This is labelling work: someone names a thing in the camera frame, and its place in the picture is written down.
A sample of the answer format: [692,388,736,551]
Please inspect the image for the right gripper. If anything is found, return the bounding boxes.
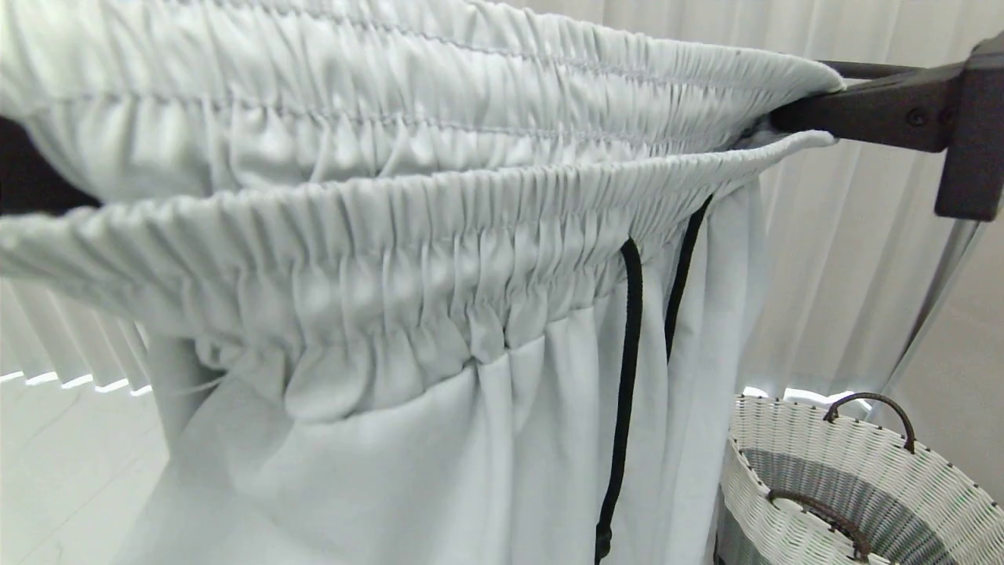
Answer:
[773,31,1004,222]

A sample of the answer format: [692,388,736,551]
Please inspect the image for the pale grey shorts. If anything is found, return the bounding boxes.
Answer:
[0,0,846,565]

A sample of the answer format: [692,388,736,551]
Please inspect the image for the white laundry basket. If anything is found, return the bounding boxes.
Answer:
[715,392,1004,565]

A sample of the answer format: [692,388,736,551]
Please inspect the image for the white curtain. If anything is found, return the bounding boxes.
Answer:
[0,0,1004,401]

